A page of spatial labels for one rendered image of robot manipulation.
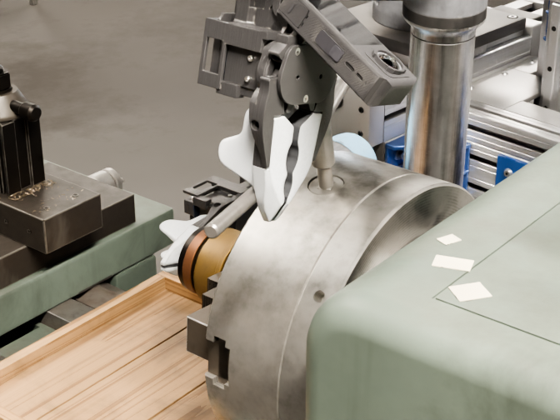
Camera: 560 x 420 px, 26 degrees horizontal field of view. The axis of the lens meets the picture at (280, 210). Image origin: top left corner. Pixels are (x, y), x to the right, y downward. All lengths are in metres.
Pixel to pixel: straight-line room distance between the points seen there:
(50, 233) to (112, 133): 2.89
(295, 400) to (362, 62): 0.34
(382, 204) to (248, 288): 0.14
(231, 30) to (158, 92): 3.89
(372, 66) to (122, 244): 0.91
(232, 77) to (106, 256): 0.80
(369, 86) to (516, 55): 1.11
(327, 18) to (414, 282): 0.21
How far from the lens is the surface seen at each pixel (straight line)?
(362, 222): 1.08
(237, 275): 1.10
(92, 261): 1.69
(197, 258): 1.28
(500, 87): 1.85
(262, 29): 0.93
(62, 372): 1.50
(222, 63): 0.94
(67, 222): 1.59
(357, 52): 0.88
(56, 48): 5.38
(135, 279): 1.77
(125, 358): 1.52
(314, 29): 0.90
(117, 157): 4.26
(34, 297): 1.64
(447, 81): 1.41
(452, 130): 1.45
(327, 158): 1.10
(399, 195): 1.10
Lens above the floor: 1.71
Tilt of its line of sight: 26 degrees down
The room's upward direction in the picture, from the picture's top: straight up
